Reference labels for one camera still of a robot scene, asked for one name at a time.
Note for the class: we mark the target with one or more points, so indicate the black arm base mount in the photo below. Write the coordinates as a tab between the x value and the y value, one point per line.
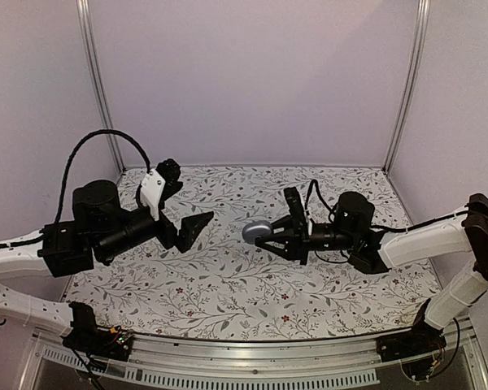
420	338

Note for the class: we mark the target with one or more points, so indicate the aluminium frame rail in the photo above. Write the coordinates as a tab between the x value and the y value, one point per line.
159	362

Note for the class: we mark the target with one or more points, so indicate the aluminium corner post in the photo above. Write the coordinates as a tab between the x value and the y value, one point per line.
418	43
91	54

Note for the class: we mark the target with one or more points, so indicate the floral patterned table mat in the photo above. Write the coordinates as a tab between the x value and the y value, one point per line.
226	289

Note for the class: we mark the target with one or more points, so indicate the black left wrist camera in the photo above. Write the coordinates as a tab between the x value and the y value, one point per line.
158	185

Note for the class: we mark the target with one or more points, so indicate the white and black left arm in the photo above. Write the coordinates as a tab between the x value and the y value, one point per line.
100	231

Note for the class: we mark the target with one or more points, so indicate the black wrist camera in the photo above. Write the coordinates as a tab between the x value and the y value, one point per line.
158	185
297	211

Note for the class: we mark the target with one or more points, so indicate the purple earbud charging case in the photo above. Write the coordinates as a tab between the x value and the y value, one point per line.
256	229

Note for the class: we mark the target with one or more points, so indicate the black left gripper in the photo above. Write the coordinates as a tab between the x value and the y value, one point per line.
186	235

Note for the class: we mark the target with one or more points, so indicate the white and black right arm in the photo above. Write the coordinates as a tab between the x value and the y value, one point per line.
375	250

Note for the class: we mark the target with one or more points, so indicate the left aluminium corner post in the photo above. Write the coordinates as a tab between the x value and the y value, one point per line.
91	54

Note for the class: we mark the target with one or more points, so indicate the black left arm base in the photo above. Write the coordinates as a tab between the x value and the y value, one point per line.
87	337

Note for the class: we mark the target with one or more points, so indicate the right aluminium corner post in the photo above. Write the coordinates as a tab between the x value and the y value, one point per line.
418	43

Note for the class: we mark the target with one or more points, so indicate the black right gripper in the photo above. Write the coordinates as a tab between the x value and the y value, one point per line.
297	244

